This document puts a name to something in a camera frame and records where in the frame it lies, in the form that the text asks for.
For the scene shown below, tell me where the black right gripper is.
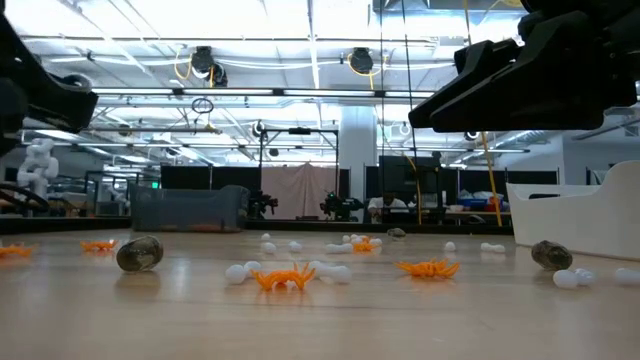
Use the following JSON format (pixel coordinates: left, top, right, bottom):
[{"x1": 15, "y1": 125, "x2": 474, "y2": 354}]
[{"x1": 408, "y1": 9, "x2": 640, "y2": 134}]

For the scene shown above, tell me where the blue storage box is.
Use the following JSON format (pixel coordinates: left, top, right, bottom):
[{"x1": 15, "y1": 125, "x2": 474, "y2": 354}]
[{"x1": 457, "y1": 197, "x2": 494, "y2": 211}]

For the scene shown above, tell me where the white plastic bin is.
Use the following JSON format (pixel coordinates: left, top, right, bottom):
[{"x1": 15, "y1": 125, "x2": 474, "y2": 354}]
[{"x1": 505, "y1": 159, "x2": 640, "y2": 262}]

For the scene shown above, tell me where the person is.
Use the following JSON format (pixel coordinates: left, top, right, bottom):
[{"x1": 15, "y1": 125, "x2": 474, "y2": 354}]
[{"x1": 367, "y1": 193, "x2": 410, "y2": 224}]

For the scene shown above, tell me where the beige curtain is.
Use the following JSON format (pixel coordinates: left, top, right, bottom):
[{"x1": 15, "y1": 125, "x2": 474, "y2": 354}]
[{"x1": 260, "y1": 163, "x2": 339, "y2": 220}]

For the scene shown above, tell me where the dark grey plastic bin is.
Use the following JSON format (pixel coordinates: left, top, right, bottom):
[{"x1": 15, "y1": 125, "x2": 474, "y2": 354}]
[{"x1": 128, "y1": 183, "x2": 251, "y2": 234}]

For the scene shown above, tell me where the yellow hanging cable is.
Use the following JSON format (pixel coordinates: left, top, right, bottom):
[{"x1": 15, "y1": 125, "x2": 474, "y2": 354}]
[
  {"x1": 404, "y1": 154, "x2": 424, "y2": 226},
  {"x1": 478, "y1": 130, "x2": 504, "y2": 227}
]

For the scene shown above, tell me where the black ceiling cable reel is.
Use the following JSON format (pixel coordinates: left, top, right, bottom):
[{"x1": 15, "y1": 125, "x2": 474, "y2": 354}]
[
  {"x1": 191, "y1": 45, "x2": 229, "y2": 87},
  {"x1": 348, "y1": 47, "x2": 375, "y2": 76}
]

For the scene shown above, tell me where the black curved hose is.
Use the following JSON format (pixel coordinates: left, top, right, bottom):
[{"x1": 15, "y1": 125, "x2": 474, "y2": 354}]
[{"x1": 0, "y1": 182, "x2": 51, "y2": 214}]

